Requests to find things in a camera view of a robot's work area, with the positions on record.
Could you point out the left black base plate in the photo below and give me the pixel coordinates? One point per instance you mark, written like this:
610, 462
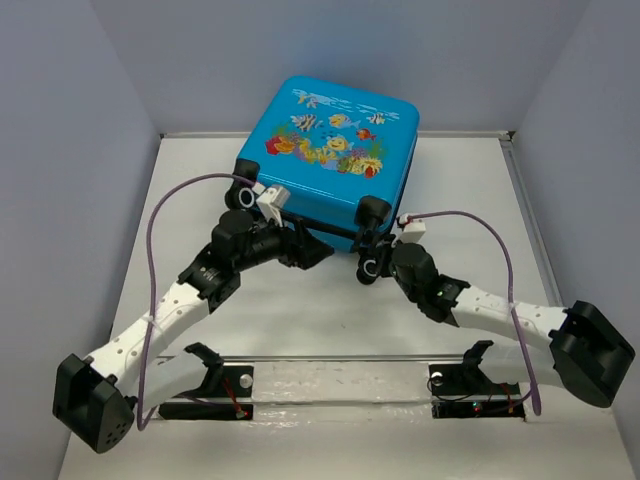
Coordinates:
227, 396

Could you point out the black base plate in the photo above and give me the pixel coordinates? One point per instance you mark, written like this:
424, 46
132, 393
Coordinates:
463, 392
227, 396

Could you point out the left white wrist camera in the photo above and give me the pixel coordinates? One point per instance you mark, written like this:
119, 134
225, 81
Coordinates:
270, 200

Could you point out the blue hard-shell suitcase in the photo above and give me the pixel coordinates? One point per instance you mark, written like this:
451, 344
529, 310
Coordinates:
344, 155

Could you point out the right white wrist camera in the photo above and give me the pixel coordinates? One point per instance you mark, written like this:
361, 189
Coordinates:
411, 228

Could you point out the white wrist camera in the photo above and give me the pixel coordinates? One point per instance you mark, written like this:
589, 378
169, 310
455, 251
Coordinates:
411, 228
270, 200

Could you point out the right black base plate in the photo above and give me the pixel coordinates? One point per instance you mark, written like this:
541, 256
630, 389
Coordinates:
463, 392

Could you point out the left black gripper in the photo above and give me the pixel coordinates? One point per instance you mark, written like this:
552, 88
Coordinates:
309, 251

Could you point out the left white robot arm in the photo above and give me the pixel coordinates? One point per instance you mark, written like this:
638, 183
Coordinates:
92, 395

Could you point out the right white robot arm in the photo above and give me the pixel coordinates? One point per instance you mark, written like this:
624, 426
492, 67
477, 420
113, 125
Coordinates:
576, 348

